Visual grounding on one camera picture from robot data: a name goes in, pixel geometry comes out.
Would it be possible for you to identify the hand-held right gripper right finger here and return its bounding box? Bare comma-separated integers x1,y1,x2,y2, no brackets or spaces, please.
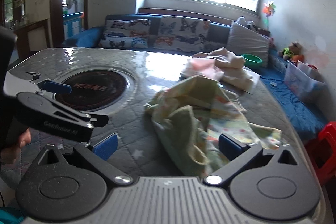
203,133,298,187

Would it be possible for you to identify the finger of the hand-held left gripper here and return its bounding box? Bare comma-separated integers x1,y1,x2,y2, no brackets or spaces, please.
25,72,72,95
53,107,110,127

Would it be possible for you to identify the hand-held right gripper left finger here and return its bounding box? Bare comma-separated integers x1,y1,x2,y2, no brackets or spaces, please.
39,133,133,188

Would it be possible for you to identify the green printed baby garment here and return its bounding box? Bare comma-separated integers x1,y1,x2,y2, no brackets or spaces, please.
144,74,283,177

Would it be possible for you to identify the person's left hand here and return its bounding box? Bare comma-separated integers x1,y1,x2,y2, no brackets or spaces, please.
0,129,32,165

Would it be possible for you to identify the round black induction cooktop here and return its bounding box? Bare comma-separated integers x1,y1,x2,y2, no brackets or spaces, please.
56,70,136,112

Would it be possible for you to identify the grey quilted star table cover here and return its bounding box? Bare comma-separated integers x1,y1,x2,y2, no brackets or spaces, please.
0,47,317,189

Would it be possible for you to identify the blue and white cabinet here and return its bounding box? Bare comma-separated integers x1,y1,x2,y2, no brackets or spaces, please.
62,11,86,40

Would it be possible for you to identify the pink and white cloth packet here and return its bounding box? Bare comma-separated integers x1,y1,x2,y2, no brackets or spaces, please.
192,47,261,95

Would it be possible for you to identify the blue sofa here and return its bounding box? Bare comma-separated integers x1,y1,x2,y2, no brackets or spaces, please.
61,13,328,141

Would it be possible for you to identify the butterfly print cushion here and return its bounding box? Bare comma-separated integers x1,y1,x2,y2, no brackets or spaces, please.
98,19,152,50
152,16,211,53

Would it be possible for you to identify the pink cloth in clear bag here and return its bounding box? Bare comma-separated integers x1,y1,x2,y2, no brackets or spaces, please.
181,57,225,81

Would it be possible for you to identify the green plastic bowl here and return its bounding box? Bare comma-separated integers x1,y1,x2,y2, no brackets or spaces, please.
241,53,264,69

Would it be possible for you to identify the red plastic stool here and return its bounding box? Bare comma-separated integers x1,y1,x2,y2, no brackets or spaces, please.
304,121,336,187

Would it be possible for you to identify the clear plastic storage box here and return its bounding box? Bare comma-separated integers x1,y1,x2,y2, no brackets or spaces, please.
284,60,327,104

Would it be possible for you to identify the grey pillow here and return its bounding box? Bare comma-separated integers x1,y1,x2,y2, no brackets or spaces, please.
226,21,270,67

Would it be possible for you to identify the teal cloth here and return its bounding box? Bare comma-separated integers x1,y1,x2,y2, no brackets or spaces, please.
0,208,25,224

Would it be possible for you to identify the brown plush toy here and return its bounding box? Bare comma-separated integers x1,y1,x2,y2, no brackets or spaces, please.
282,41,305,62

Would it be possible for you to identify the white plush toy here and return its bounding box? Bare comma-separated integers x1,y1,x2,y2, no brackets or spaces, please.
236,16,259,32

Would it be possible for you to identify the colourful pinwheel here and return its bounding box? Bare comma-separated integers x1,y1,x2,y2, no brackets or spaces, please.
263,1,278,31

